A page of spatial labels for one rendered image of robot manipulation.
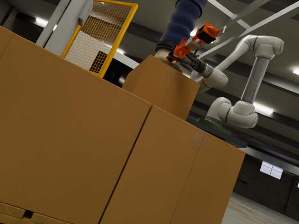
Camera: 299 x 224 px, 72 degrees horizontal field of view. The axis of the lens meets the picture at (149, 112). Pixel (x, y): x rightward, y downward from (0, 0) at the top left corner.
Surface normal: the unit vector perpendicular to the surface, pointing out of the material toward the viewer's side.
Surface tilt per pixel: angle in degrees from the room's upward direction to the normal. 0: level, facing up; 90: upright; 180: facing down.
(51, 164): 90
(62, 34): 90
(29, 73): 90
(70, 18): 90
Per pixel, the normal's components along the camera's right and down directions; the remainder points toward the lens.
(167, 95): 0.33, -0.02
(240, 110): -0.59, -0.14
